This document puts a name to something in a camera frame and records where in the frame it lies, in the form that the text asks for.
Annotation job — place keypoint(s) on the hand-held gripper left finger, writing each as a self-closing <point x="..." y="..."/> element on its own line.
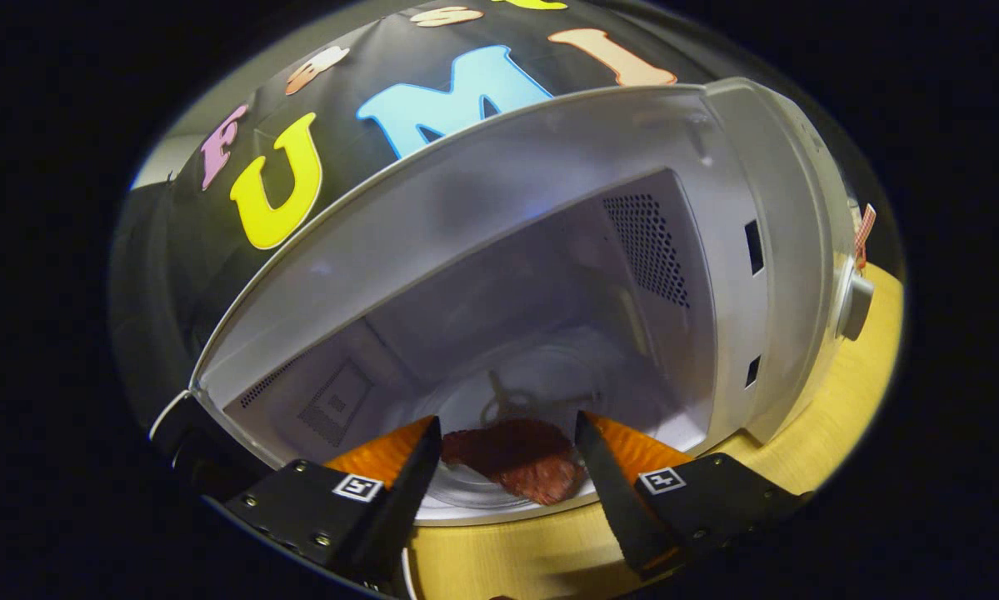
<point x="395" y="508"/>

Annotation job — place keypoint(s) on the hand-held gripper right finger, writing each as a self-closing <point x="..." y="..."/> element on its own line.
<point x="620" y="500"/>

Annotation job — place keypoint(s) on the red meat piece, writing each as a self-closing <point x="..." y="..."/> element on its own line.
<point x="524" y="467"/>

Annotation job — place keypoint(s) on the white toaster oven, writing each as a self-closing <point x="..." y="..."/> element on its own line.
<point x="507" y="183"/>

